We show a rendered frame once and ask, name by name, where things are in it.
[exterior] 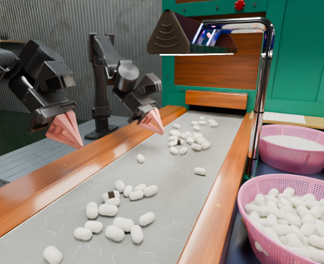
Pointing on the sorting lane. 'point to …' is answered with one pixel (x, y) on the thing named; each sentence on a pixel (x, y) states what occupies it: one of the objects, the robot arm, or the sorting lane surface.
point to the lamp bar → (187, 37)
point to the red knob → (239, 4)
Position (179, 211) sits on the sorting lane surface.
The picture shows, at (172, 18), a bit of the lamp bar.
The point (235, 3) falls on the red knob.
